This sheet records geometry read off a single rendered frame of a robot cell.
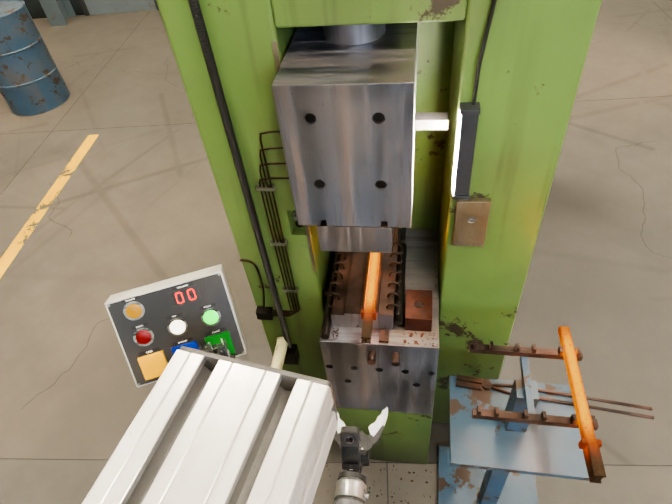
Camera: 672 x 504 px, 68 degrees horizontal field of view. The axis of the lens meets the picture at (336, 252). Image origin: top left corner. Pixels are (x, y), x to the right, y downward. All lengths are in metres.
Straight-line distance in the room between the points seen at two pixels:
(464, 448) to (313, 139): 1.05
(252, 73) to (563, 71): 0.70
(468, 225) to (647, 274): 1.99
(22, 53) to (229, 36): 4.46
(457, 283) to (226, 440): 1.46
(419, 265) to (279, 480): 1.61
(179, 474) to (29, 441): 2.77
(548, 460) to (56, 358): 2.55
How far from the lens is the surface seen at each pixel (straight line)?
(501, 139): 1.32
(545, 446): 1.75
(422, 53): 1.57
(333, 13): 1.18
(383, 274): 1.69
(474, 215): 1.44
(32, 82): 5.69
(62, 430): 2.96
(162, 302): 1.55
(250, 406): 0.26
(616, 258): 3.36
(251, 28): 1.23
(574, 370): 1.57
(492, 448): 1.71
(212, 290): 1.53
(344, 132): 1.14
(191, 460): 0.26
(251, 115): 1.33
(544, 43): 1.22
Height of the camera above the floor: 2.25
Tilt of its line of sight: 45 degrees down
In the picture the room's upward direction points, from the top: 7 degrees counter-clockwise
